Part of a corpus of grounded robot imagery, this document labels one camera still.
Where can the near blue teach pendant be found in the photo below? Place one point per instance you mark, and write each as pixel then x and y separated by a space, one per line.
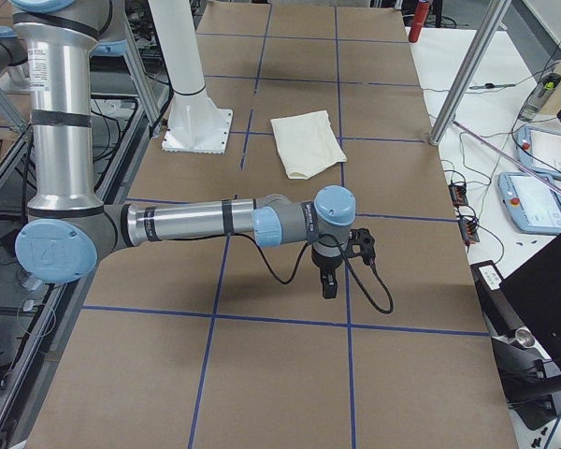
pixel 533 207

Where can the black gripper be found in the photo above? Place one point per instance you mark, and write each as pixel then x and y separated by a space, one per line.
pixel 325 266

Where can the blue teach pendant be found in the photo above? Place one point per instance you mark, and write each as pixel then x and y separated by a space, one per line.
pixel 539 150
pixel 533 207

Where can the orange circuit board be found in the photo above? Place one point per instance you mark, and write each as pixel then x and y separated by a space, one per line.
pixel 458 193
pixel 468 226

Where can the reacher grabber stick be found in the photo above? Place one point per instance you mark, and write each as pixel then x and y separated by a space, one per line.
pixel 524 169

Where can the far blue teach pendant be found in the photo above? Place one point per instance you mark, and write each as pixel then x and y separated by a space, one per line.
pixel 539 150

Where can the red cylinder bottle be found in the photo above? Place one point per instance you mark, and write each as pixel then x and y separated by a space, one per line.
pixel 419 18

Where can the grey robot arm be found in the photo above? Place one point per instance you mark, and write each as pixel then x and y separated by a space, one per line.
pixel 13 56
pixel 70 228

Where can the aluminium frame post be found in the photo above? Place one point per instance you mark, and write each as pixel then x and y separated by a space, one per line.
pixel 495 12

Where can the clear water bottle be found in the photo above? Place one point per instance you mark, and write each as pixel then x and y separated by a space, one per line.
pixel 541 93

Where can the cream long-sleeve cat shirt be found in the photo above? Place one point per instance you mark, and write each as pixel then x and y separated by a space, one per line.
pixel 306 144

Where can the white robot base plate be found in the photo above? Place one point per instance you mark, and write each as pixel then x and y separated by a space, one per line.
pixel 194 122

